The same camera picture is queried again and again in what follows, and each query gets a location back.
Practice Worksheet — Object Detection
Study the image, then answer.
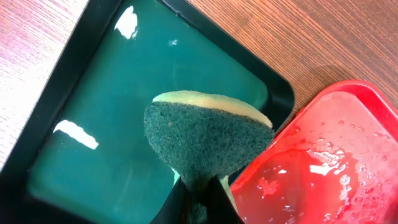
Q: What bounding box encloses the red plastic tray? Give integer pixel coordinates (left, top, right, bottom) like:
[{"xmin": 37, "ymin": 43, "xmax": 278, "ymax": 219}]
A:
[{"xmin": 231, "ymin": 80, "xmax": 397, "ymax": 224}]

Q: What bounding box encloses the black tray with green water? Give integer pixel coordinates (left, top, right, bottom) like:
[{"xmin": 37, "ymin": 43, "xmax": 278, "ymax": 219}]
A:
[{"xmin": 1, "ymin": 0, "xmax": 295, "ymax": 223}]

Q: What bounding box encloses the green yellow sponge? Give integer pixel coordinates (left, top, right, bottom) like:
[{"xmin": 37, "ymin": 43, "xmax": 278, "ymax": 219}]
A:
[{"xmin": 144, "ymin": 90, "xmax": 274, "ymax": 223}]

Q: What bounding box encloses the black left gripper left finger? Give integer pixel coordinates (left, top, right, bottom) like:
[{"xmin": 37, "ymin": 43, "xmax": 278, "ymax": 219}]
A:
[{"xmin": 150, "ymin": 178, "xmax": 190, "ymax": 224}]

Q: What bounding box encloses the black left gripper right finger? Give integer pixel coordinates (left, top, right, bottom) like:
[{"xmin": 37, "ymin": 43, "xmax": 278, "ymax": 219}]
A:
[{"xmin": 205, "ymin": 177, "xmax": 244, "ymax": 224}]

